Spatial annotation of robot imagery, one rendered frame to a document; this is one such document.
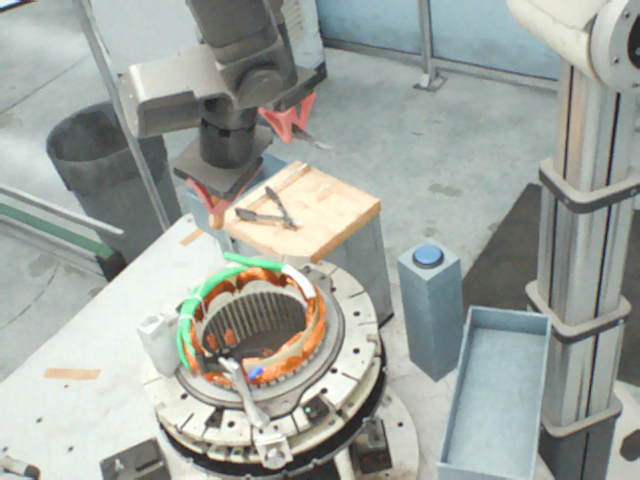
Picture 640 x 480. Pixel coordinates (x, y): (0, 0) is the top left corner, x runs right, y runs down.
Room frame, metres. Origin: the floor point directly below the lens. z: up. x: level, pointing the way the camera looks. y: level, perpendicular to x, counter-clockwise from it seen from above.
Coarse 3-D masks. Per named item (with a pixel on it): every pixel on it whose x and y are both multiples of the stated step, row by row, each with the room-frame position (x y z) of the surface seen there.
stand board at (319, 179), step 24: (288, 168) 1.08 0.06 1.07; (312, 168) 1.06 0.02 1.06; (264, 192) 1.02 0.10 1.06; (288, 192) 1.01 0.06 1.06; (312, 192) 1.00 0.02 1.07; (336, 192) 0.98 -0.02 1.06; (360, 192) 0.97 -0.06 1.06; (312, 216) 0.93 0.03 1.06; (336, 216) 0.92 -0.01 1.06; (360, 216) 0.91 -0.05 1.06; (264, 240) 0.90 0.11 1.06; (288, 240) 0.89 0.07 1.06; (312, 240) 0.88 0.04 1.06; (336, 240) 0.88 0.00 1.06
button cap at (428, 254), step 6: (420, 246) 0.84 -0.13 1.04; (426, 246) 0.83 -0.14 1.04; (432, 246) 0.83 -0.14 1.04; (420, 252) 0.82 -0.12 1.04; (426, 252) 0.82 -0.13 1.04; (432, 252) 0.82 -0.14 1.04; (438, 252) 0.81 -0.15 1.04; (420, 258) 0.81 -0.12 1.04; (426, 258) 0.81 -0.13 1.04; (432, 258) 0.80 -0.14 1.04; (438, 258) 0.80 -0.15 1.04; (426, 264) 0.80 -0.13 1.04; (432, 264) 0.80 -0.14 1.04
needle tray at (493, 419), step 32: (480, 320) 0.67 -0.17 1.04; (512, 320) 0.65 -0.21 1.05; (544, 320) 0.63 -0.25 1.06; (480, 352) 0.63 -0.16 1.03; (512, 352) 0.62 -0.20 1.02; (544, 352) 0.61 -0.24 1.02; (480, 384) 0.58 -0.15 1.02; (512, 384) 0.57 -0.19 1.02; (448, 416) 0.51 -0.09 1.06; (480, 416) 0.53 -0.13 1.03; (512, 416) 0.52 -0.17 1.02; (448, 448) 0.49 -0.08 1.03; (480, 448) 0.48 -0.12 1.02; (512, 448) 0.48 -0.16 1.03
